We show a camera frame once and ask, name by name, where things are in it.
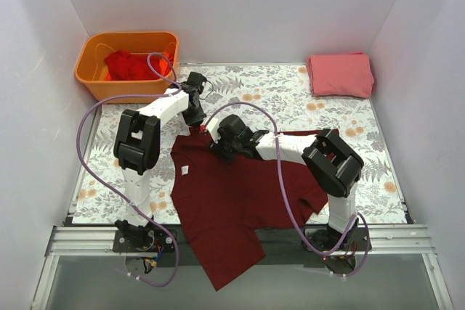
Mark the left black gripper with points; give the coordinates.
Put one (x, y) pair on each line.
(194, 117)

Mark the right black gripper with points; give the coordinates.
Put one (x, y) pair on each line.
(223, 148)

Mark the dark red t shirt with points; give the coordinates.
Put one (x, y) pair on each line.
(220, 205)

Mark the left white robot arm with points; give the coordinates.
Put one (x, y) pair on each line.
(137, 149)

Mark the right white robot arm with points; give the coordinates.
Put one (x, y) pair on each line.
(335, 166)

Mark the orange t shirt in bin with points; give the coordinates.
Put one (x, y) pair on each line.
(166, 63)

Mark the floral patterned table mat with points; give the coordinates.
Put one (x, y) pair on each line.
(264, 97)

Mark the bright red t shirt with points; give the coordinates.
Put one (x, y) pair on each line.
(125, 66)

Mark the orange plastic bin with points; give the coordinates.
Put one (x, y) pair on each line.
(92, 70)

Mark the folded pink t shirt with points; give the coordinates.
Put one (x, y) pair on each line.
(344, 75)

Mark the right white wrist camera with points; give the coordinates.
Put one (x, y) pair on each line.
(212, 128)

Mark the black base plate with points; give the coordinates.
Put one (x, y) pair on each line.
(280, 246)

